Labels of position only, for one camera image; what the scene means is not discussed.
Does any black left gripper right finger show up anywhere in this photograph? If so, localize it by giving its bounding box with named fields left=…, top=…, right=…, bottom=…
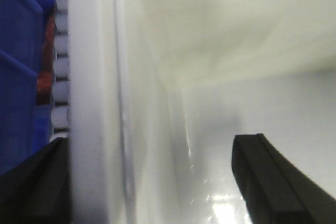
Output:
left=231, top=134, right=335, bottom=223

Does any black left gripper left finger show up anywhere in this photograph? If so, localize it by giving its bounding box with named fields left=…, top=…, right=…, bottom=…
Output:
left=1, top=137, right=72, bottom=223

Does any white plastic tote box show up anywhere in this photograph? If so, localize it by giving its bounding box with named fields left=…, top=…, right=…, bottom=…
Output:
left=68, top=0, right=335, bottom=223

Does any left white roller track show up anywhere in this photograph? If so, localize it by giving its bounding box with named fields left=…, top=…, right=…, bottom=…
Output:
left=50, top=0, right=69, bottom=138

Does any blue upper bin left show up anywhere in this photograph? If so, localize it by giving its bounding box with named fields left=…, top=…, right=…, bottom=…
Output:
left=1, top=0, right=55, bottom=173

